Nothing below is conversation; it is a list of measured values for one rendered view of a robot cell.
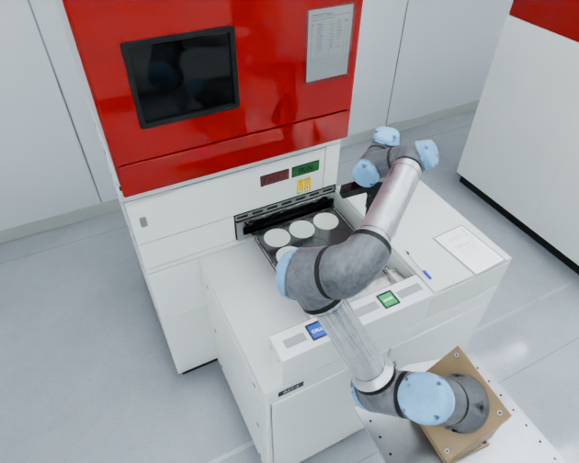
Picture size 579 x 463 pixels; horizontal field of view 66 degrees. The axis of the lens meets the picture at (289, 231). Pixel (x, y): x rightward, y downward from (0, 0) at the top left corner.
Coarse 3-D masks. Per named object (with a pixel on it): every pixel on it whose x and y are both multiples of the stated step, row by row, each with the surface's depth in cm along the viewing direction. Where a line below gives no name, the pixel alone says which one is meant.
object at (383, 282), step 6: (372, 282) 159; (378, 282) 159; (384, 282) 159; (390, 282) 159; (366, 288) 157; (372, 288) 157; (378, 288) 157; (360, 294) 155; (366, 294) 155; (348, 300) 153
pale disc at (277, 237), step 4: (268, 232) 174; (272, 232) 174; (276, 232) 174; (280, 232) 174; (284, 232) 174; (288, 232) 174; (264, 236) 172; (268, 236) 172; (272, 236) 172; (276, 236) 172; (280, 236) 172; (284, 236) 172; (288, 236) 172; (268, 240) 171; (272, 240) 171; (276, 240) 171; (280, 240) 171; (284, 240) 171; (288, 240) 171; (268, 244) 169; (272, 244) 169; (276, 244) 169; (280, 244) 169; (284, 244) 169
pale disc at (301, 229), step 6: (294, 222) 178; (300, 222) 178; (306, 222) 178; (294, 228) 176; (300, 228) 176; (306, 228) 176; (312, 228) 176; (294, 234) 173; (300, 234) 173; (306, 234) 173
